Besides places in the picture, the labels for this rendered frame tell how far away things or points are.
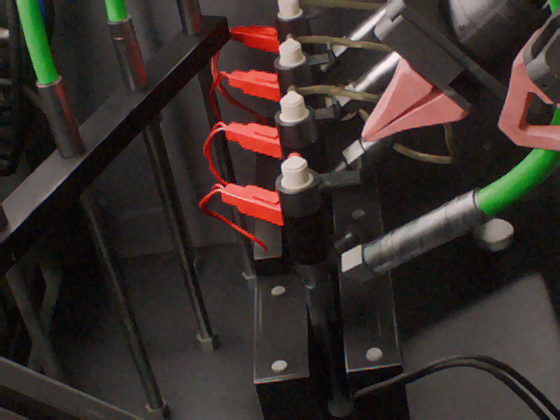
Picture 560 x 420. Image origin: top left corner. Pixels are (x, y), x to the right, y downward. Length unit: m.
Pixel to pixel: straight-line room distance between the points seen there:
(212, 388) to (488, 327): 0.25
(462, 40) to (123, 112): 0.31
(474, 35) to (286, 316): 0.28
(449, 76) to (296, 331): 0.24
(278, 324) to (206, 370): 0.21
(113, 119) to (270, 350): 0.21
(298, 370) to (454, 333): 0.26
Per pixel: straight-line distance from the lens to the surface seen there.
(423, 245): 0.57
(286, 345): 0.76
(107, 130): 0.80
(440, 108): 0.62
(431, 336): 0.97
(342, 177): 0.69
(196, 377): 0.97
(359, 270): 0.60
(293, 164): 0.68
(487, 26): 0.59
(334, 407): 0.81
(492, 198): 0.54
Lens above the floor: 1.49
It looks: 36 degrees down
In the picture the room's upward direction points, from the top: 12 degrees counter-clockwise
